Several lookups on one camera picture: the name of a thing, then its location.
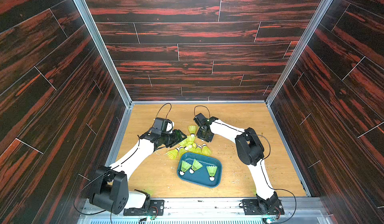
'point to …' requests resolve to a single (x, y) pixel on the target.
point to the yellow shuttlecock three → (185, 166)
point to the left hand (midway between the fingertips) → (185, 138)
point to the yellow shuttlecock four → (173, 154)
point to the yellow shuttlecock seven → (197, 150)
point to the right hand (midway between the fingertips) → (203, 136)
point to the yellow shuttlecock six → (205, 150)
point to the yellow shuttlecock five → (192, 128)
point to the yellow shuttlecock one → (212, 171)
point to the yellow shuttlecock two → (196, 166)
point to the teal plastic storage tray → (201, 176)
